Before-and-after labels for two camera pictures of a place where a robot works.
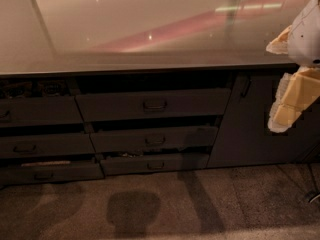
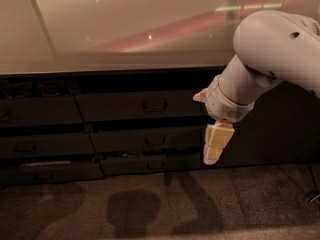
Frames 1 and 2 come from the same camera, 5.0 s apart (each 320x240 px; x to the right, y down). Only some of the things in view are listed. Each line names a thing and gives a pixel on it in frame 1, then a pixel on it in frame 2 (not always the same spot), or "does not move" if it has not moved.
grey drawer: x=127 y=104 does not move
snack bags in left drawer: x=31 y=89 does not move
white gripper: x=306 y=37 → x=224 y=106
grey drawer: x=45 y=145 does not move
